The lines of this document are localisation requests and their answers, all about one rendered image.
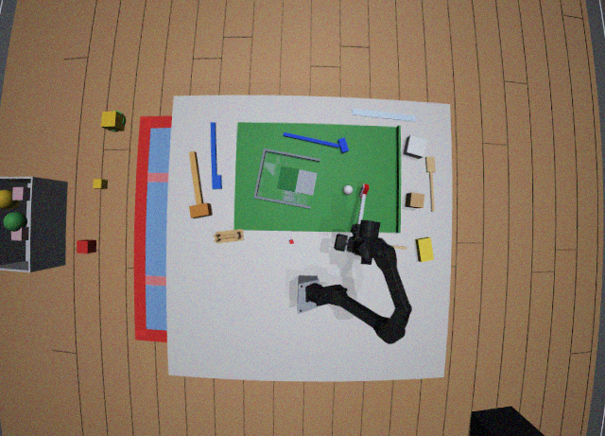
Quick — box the yellow rectangular block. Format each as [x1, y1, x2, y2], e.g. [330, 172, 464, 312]
[416, 237, 434, 262]

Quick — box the green rectangular mat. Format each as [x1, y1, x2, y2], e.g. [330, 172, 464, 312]
[234, 122, 397, 234]

